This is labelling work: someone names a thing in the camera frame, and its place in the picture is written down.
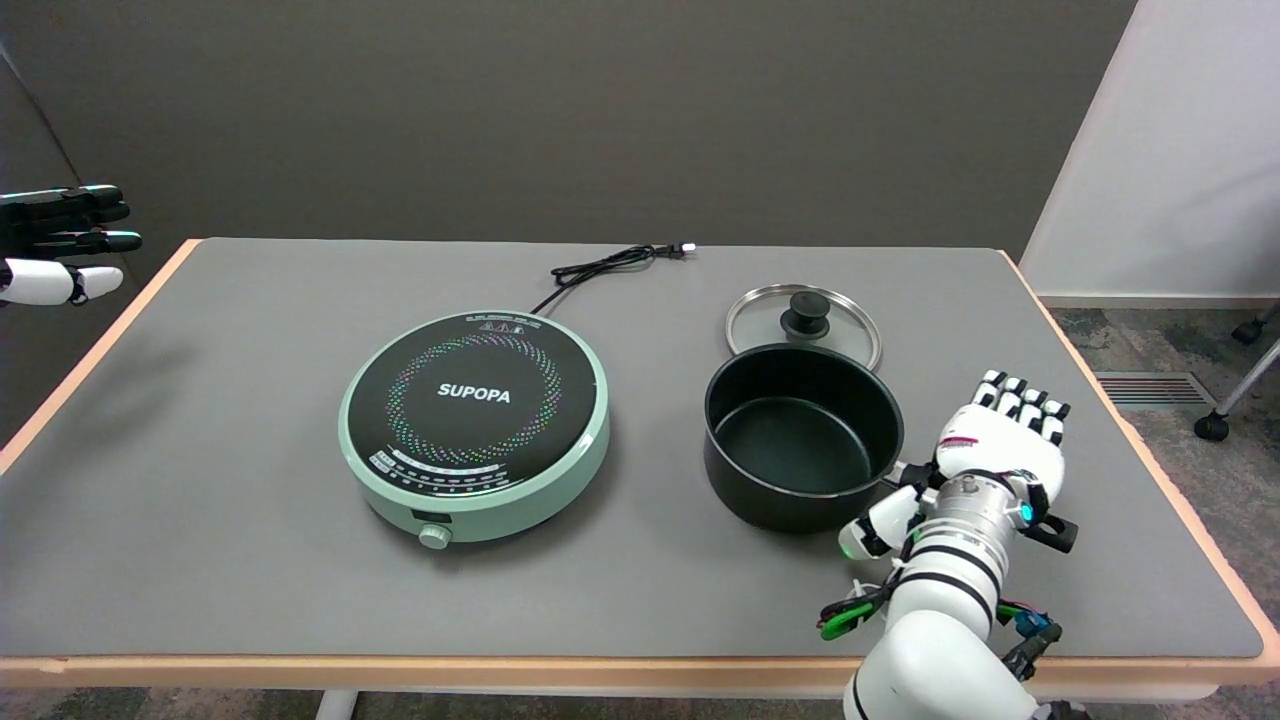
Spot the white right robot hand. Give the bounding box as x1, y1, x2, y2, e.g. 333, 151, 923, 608
838, 370, 1079, 561

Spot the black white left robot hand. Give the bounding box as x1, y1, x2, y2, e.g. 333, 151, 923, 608
0, 185, 143, 308

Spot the black pot with handle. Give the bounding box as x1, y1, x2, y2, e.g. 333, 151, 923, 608
703, 343, 1079, 554

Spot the green round induction cooker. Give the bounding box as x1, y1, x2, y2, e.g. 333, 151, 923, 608
338, 310, 611, 551

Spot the floor air vent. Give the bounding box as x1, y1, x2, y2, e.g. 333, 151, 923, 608
1093, 372, 1218, 408

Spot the grey chair leg with caster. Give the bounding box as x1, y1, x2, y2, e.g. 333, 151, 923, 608
1232, 305, 1280, 346
1195, 340, 1280, 443

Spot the glass lid with black knob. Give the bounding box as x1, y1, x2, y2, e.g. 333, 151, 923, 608
724, 284, 883, 373

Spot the grey table mat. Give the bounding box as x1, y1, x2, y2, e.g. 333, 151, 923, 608
0, 238, 1266, 659

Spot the wooden edged table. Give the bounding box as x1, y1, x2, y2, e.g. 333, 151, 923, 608
0, 238, 1280, 701

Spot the coloured wrist wire bundle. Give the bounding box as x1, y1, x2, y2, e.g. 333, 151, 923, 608
818, 580, 896, 642

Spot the black power cord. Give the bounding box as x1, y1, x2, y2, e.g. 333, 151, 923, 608
530, 243, 698, 316

